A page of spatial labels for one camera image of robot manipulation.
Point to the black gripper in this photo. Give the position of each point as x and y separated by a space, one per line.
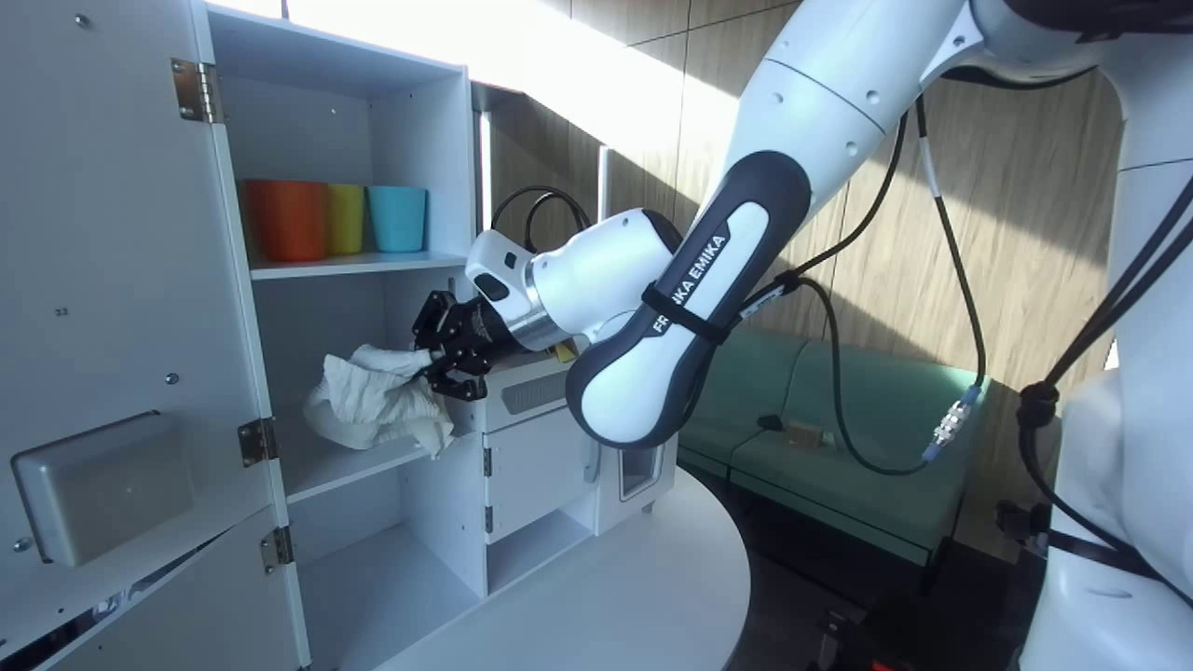
455 327

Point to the white terry towel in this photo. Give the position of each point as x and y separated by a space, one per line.
374 406

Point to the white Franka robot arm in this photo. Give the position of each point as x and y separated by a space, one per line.
693 284

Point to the white shelf cabinet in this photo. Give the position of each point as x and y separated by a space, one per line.
410 137

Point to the small white cabinet door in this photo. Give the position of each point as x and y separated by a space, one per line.
198 618

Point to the large white cabinet door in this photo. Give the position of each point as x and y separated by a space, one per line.
113 249

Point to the white toy kitchen stove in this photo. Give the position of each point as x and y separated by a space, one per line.
543 480

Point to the blue plastic cup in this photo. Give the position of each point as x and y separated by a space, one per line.
395 223

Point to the yellow plastic cup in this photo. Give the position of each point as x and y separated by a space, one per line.
349 223

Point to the metal door hinge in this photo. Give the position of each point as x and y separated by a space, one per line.
191 91
259 443
276 550

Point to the orange plastic cup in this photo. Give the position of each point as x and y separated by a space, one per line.
283 225

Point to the yellow wrist camera mount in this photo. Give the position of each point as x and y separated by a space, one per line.
559 352

